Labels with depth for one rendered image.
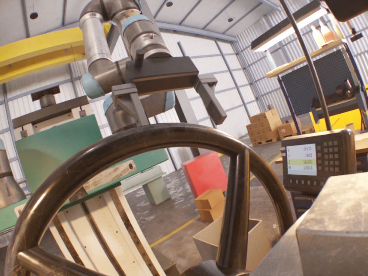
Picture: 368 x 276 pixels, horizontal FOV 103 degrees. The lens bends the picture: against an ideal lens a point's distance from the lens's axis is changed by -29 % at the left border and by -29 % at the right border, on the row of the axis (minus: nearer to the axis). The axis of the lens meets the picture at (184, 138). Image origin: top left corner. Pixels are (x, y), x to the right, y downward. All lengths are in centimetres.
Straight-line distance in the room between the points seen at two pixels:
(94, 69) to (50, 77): 968
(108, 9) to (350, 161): 99
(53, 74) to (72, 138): 957
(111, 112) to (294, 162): 71
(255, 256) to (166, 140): 171
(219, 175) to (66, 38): 638
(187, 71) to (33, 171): 64
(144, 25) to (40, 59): 802
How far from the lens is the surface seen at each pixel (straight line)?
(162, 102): 71
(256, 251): 184
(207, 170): 391
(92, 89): 54
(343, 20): 29
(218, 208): 339
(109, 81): 53
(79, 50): 856
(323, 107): 78
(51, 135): 81
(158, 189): 563
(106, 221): 90
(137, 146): 17
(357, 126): 273
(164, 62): 39
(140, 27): 47
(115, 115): 70
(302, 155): 82
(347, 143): 72
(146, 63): 38
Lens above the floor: 147
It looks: 1 degrees down
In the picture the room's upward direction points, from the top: 22 degrees counter-clockwise
